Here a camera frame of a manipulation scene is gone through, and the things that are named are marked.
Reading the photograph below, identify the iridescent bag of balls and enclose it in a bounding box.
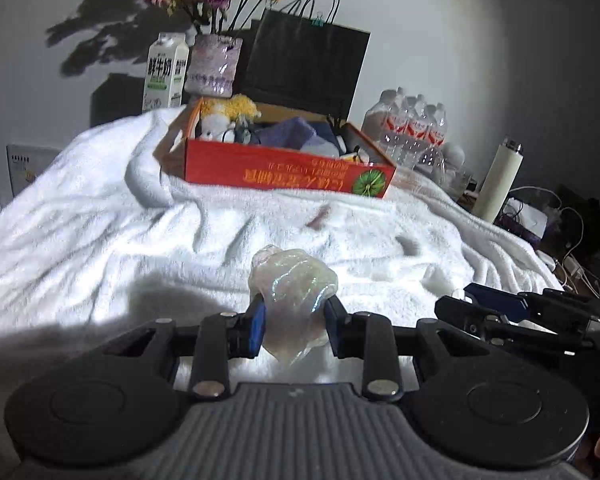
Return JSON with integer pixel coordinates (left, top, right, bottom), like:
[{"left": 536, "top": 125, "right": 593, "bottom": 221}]
[{"left": 248, "top": 245, "right": 338, "bottom": 365}]

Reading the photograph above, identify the white fluffy towel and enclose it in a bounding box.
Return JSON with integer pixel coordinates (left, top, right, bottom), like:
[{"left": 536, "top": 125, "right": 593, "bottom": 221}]
[{"left": 0, "top": 105, "right": 566, "bottom": 480}]

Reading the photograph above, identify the white thermos bottle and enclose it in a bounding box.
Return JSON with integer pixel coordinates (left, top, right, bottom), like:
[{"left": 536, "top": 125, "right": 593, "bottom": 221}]
[{"left": 471, "top": 138, "right": 524, "bottom": 223}]

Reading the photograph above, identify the clear glass measuring cup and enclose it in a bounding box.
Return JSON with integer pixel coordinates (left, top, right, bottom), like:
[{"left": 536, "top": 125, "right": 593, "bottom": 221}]
[{"left": 444, "top": 168, "right": 472, "bottom": 202}]

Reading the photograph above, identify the water bottle middle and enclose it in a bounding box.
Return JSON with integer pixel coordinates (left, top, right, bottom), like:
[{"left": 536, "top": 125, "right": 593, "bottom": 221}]
[{"left": 394, "top": 94, "right": 427, "bottom": 169}]

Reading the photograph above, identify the water bottle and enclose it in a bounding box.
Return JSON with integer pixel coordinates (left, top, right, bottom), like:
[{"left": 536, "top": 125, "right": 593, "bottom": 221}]
[
  {"left": 394, "top": 94, "right": 427, "bottom": 169},
  {"left": 362, "top": 87, "right": 405, "bottom": 157},
  {"left": 416, "top": 103, "right": 448, "bottom": 183}
]

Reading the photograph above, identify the red orange cardboard box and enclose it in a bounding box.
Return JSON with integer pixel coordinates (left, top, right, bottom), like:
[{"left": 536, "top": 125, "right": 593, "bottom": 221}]
[{"left": 156, "top": 99, "right": 396, "bottom": 198}]

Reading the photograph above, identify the white round robot speaker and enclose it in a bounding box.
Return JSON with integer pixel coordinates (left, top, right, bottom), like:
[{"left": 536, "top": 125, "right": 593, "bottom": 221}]
[{"left": 441, "top": 142, "right": 466, "bottom": 180}]

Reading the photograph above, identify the water bottle left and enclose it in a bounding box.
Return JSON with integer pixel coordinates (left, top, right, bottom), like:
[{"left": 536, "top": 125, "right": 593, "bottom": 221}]
[{"left": 362, "top": 87, "right": 405, "bottom": 157}]

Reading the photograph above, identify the water bottle right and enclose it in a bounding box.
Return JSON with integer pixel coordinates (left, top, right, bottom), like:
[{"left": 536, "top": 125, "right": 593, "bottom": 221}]
[{"left": 416, "top": 103, "right": 448, "bottom": 183}]

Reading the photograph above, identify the purple cloth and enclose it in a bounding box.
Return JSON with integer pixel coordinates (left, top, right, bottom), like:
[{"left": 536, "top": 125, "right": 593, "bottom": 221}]
[{"left": 251, "top": 117, "right": 316, "bottom": 151}]

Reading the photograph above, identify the yellow white plush toy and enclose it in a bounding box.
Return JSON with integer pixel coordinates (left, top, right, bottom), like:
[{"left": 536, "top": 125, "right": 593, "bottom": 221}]
[{"left": 197, "top": 94, "right": 261, "bottom": 143}]

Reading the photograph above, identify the white milk carton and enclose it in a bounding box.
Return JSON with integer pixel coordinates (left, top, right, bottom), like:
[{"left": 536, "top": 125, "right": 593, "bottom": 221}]
[{"left": 142, "top": 32, "right": 189, "bottom": 113}]

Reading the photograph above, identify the purple glass vase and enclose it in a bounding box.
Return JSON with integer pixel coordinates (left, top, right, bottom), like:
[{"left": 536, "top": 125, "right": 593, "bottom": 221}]
[{"left": 184, "top": 34, "right": 242, "bottom": 99}]

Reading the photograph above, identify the black paper shopping bag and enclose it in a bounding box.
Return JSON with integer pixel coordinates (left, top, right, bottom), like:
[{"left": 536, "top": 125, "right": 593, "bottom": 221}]
[{"left": 240, "top": 11, "right": 370, "bottom": 119}]

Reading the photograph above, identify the green binder clip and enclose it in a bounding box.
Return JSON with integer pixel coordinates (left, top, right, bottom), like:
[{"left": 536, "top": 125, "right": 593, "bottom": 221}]
[{"left": 312, "top": 12, "right": 325, "bottom": 27}]

